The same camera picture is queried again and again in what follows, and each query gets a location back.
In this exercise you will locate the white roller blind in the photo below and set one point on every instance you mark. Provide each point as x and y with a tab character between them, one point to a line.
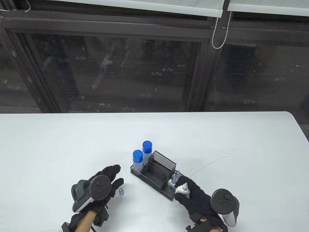
265	7
144	6

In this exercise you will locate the person's right hand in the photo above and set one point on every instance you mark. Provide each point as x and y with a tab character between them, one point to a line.
198	200

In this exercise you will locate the tall white bottle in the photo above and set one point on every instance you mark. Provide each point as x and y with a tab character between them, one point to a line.
146	159
137	167

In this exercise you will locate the black right hand controller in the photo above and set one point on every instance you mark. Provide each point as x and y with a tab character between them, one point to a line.
224	201

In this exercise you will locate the dark window frame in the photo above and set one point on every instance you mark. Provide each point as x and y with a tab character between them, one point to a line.
108	24

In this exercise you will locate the black left hand controller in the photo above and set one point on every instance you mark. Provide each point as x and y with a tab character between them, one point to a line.
99	187

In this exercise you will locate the person's left hand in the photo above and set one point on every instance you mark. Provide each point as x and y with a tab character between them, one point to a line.
107	171

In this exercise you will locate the person's left forearm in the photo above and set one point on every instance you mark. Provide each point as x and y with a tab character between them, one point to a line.
84	221

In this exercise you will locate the black mesh desk organizer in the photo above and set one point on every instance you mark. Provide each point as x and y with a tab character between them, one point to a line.
154	171

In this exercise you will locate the black hand controller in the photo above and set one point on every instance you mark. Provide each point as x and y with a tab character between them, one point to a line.
99	187
224	201

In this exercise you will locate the blue stationery cap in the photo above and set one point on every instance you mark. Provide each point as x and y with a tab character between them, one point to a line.
137	155
147	146

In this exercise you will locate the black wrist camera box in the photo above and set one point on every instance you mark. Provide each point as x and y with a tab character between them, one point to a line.
64	227

